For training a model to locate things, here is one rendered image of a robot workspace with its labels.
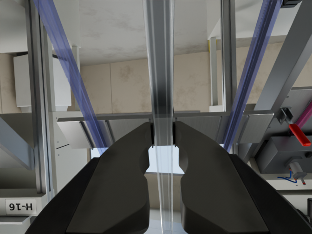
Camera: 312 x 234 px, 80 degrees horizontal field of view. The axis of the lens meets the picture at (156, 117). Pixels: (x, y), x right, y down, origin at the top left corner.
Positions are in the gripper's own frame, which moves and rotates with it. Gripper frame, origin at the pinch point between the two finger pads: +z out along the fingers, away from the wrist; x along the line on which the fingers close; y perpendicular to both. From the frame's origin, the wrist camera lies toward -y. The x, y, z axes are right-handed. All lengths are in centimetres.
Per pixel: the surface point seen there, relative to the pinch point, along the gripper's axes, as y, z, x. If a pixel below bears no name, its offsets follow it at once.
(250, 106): 28, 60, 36
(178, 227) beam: 261, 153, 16
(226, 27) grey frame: -2, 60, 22
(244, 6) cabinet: -9, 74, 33
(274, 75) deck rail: 6.3, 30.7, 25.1
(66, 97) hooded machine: 113, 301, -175
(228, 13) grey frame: -6, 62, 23
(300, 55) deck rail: 0.8, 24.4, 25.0
